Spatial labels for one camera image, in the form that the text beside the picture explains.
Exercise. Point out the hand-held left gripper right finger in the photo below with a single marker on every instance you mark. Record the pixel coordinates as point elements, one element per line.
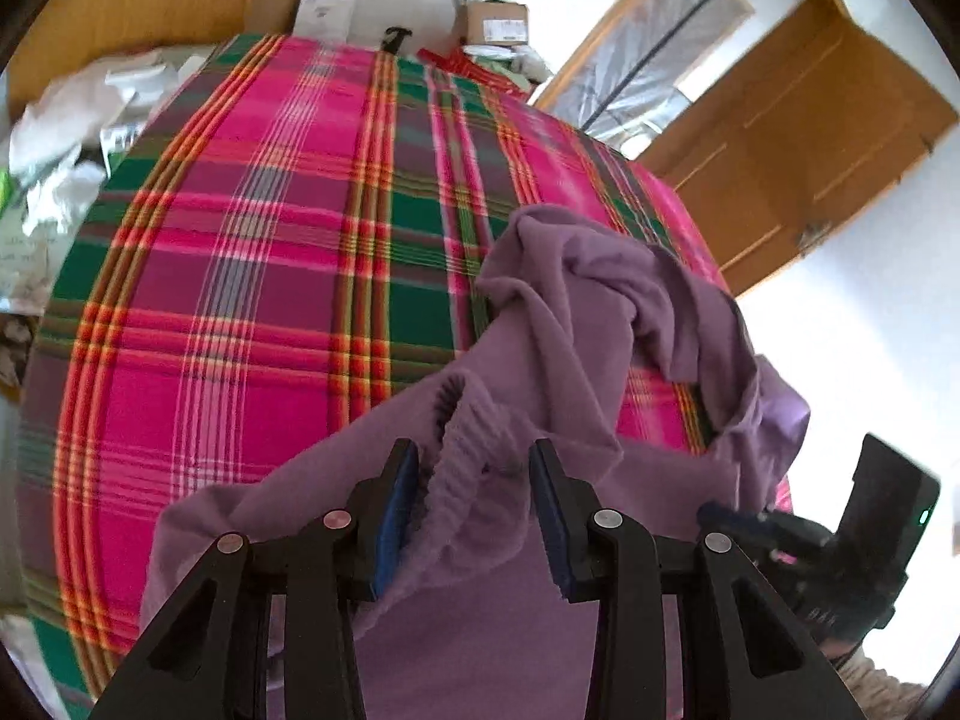
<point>551,525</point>

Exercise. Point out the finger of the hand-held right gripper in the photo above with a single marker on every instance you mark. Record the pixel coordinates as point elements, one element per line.
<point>742,525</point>

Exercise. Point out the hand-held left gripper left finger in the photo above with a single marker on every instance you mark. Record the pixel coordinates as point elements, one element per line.
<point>394,517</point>

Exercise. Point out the purple fleece pants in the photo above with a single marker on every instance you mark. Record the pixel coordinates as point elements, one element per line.
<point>570,330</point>

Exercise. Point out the plaid bed sheet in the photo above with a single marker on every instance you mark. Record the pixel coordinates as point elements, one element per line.
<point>262,277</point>

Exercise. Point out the wooden door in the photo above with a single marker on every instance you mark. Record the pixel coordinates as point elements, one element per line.
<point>810,105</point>

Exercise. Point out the clear plastic door curtain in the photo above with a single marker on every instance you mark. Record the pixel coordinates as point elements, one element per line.
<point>637,82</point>

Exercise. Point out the red bag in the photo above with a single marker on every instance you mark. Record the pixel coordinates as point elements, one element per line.
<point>465,66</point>

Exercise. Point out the white plastic bags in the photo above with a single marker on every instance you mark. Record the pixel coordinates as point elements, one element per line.
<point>517,60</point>

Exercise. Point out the black curtain strip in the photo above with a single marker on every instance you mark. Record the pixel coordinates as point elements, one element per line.
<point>660,49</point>

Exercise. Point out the crumpled white tissues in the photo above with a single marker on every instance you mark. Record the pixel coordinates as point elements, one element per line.
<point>67,135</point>

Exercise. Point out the brown cardboard box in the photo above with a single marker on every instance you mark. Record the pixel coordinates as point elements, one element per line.
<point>491,21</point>

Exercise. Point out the white cardboard box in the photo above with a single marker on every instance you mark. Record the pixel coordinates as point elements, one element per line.
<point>326,9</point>

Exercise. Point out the wooden wardrobe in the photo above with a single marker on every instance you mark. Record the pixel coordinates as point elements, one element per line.
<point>135,0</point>

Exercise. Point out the wooden door frame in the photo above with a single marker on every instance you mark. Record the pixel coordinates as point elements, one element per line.
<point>600,45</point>

